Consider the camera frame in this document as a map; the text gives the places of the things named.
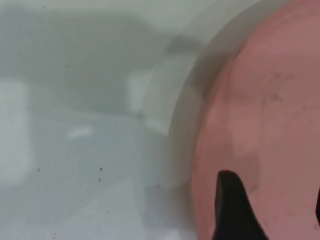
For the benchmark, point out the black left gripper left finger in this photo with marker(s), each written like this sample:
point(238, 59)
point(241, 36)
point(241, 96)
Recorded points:
point(232, 212)

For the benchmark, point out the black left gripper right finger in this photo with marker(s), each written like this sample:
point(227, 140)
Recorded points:
point(318, 207)

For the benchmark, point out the pink round plate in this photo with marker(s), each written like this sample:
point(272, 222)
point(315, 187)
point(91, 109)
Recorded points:
point(262, 112)

